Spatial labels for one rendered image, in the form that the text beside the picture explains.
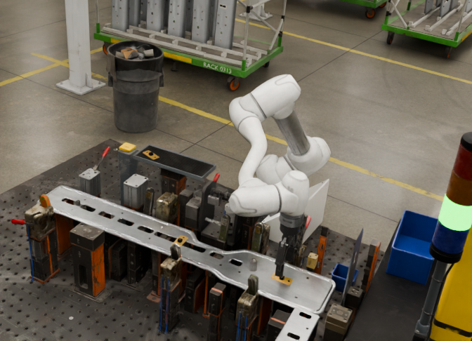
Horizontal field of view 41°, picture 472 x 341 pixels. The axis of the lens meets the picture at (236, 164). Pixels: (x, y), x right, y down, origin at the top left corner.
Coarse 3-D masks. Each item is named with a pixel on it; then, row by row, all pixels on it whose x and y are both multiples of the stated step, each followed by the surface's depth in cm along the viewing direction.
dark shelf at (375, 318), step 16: (384, 256) 261; (384, 272) 252; (432, 272) 254; (368, 288) 243; (384, 288) 243; (400, 288) 244; (416, 288) 245; (368, 304) 235; (384, 304) 236; (400, 304) 236; (416, 304) 237; (368, 320) 227; (384, 320) 228; (400, 320) 229; (416, 320) 229; (352, 336) 220; (368, 336) 220; (384, 336) 221; (400, 336) 222
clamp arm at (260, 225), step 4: (256, 224) 262; (260, 224) 261; (256, 228) 262; (260, 228) 261; (264, 228) 263; (256, 232) 262; (260, 232) 262; (256, 236) 264; (260, 236) 263; (252, 240) 265; (256, 240) 264; (260, 240) 263; (252, 244) 265; (256, 244) 264; (260, 244) 264; (252, 248) 266; (256, 248) 265; (260, 248) 266
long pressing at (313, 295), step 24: (72, 192) 291; (72, 216) 275; (96, 216) 276; (120, 216) 277; (144, 216) 278; (144, 240) 263; (168, 240) 265; (192, 240) 266; (192, 264) 253; (216, 264) 253; (264, 264) 256; (288, 264) 256; (264, 288) 243; (288, 288) 244; (312, 288) 245; (312, 312) 233
